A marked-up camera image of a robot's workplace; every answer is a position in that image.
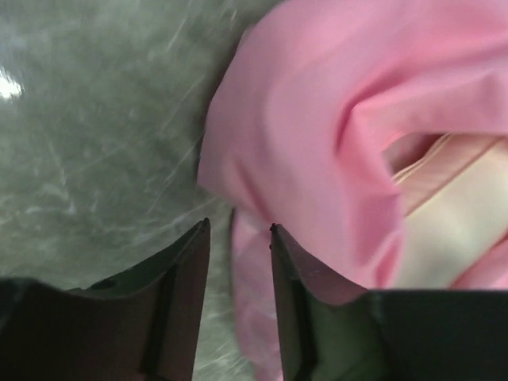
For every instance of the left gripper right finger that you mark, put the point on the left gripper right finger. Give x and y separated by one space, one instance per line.
333 329

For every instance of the pink pillowcase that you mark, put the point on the pink pillowcase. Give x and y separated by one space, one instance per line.
322 105

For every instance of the cream pillow with bear print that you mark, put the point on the cream pillow with bear print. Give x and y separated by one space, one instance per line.
455 202

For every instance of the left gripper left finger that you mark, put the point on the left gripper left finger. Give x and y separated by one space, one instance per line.
140 324

